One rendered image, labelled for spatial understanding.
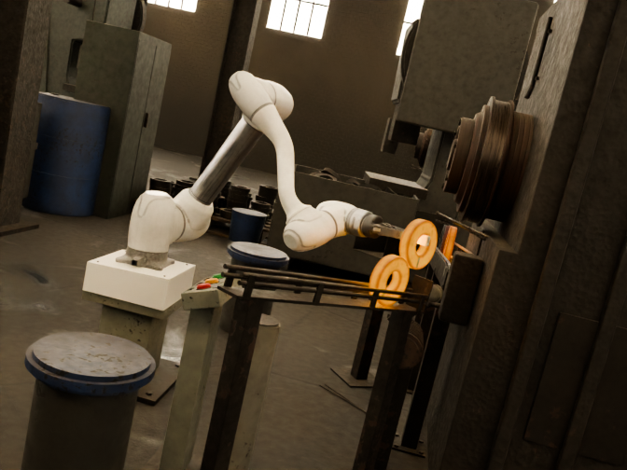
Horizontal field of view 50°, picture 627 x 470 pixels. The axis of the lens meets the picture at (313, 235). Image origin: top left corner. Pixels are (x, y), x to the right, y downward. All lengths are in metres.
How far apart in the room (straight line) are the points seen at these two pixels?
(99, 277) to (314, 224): 0.86
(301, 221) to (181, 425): 0.72
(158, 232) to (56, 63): 7.78
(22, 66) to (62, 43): 5.54
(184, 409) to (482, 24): 3.87
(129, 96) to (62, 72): 4.60
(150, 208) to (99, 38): 3.30
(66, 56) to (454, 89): 6.30
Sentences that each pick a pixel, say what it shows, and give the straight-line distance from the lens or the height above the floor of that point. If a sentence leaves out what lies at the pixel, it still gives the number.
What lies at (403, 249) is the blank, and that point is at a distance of 2.05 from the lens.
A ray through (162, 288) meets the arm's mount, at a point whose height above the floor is 0.43.
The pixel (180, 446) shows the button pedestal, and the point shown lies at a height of 0.10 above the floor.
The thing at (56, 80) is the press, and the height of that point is 0.89.
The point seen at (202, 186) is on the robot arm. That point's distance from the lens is 2.70.
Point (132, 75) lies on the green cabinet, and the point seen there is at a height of 1.16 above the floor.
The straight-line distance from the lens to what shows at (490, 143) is 2.37.
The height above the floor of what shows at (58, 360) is 0.43.
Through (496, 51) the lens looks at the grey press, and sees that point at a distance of 5.27.
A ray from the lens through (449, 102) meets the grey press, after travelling 5.18.
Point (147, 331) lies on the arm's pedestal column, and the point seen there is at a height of 0.23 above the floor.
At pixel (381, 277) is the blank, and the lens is 1.97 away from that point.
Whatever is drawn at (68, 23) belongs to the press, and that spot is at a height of 1.67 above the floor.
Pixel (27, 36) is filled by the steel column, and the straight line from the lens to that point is 4.70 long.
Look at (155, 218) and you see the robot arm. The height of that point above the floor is 0.65.
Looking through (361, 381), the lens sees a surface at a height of 0.01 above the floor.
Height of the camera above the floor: 1.12
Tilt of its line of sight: 9 degrees down
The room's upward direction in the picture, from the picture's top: 13 degrees clockwise
